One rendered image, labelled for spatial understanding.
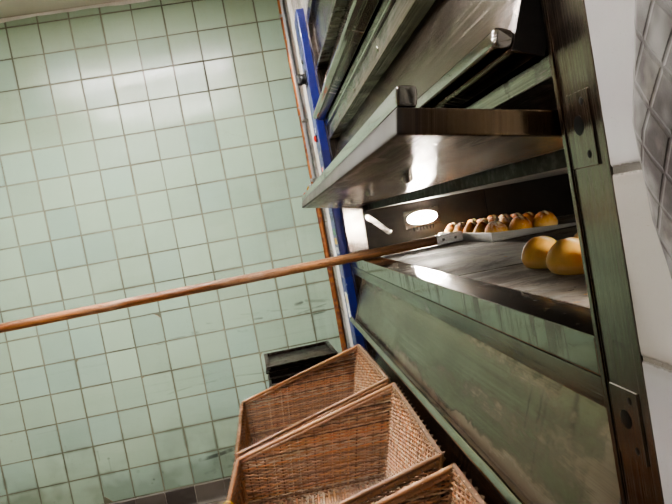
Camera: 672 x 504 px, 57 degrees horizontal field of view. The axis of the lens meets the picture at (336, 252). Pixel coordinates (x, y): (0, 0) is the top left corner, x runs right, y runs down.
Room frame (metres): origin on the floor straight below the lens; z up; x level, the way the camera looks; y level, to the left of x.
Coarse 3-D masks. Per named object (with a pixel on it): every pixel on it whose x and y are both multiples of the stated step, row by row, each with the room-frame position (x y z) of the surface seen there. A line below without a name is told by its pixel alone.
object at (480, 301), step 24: (360, 264) 2.11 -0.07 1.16; (384, 264) 1.72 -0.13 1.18; (408, 264) 1.59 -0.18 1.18; (408, 288) 1.37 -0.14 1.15; (432, 288) 1.15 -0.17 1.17; (456, 288) 1.02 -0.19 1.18; (480, 288) 0.97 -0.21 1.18; (504, 288) 0.93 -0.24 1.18; (480, 312) 0.89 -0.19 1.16; (504, 312) 0.79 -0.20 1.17; (528, 312) 0.72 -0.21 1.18; (552, 312) 0.70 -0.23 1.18; (576, 312) 0.67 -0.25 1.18; (528, 336) 0.72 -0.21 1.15; (552, 336) 0.66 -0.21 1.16; (576, 336) 0.60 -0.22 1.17; (576, 360) 0.61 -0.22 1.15
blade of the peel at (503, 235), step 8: (560, 224) 1.82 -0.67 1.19; (568, 224) 1.83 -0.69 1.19; (440, 232) 2.34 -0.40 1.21; (496, 232) 1.80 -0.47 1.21; (504, 232) 1.80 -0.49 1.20; (512, 232) 1.81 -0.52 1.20; (520, 232) 1.81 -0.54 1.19; (528, 232) 1.81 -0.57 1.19; (536, 232) 1.81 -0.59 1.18; (464, 240) 2.05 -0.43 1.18; (472, 240) 1.97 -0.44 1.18; (480, 240) 1.90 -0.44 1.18; (488, 240) 1.83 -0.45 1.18; (496, 240) 1.80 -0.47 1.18
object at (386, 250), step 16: (416, 240) 2.05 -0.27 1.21; (432, 240) 2.05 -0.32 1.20; (336, 256) 2.02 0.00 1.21; (352, 256) 2.02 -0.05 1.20; (368, 256) 2.02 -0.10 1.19; (256, 272) 1.99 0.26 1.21; (272, 272) 1.99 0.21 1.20; (288, 272) 1.99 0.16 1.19; (176, 288) 1.96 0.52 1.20; (192, 288) 1.96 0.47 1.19; (208, 288) 1.96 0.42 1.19; (96, 304) 1.93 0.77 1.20; (112, 304) 1.93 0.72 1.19; (128, 304) 1.94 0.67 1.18; (16, 320) 1.91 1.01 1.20; (32, 320) 1.90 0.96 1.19; (48, 320) 1.91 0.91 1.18
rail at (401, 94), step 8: (400, 88) 0.56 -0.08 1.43; (408, 88) 0.56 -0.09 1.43; (392, 96) 0.57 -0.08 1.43; (400, 96) 0.56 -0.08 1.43; (408, 96) 0.56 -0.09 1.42; (416, 96) 0.56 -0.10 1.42; (384, 104) 0.61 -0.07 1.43; (392, 104) 0.57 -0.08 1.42; (400, 104) 0.56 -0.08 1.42; (408, 104) 0.56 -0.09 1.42; (416, 104) 0.56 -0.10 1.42; (376, 112) 0.66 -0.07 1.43; (384, 112) 0.61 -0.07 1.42; (368, 120) 0.72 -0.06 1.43; (376, 120) 0.66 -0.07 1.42; (360, 128) 0.79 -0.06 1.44; (368, 128) 0.72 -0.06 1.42; (360, 136) 0.78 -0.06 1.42; (352, 144) 0.86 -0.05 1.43; (344, 152) 0.95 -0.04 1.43; (336, 160) 1.07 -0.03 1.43; (328, 168) 1.22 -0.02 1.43; (320, 176) 1.43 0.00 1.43; (312, 184) 1.73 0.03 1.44
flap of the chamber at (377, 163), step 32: (384, 128) 0.61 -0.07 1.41; (416, 128) 0.56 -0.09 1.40; (448, 128) 0.56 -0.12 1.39; (480, 128) 0.56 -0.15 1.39; (512, 128) 0.57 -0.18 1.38; (544, 128) 0.57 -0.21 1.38; (352, 160) 0.86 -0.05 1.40; (384, 160) 0.76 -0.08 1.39; (416, 160) 0.76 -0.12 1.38; (448, 160) 0.76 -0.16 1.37; (480, 160) 0.76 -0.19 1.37; (512, 160) 0.76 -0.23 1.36; (320, 192) 1.43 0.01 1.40; (352, 192) 1.39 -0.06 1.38; (384, 192) 1.40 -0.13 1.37
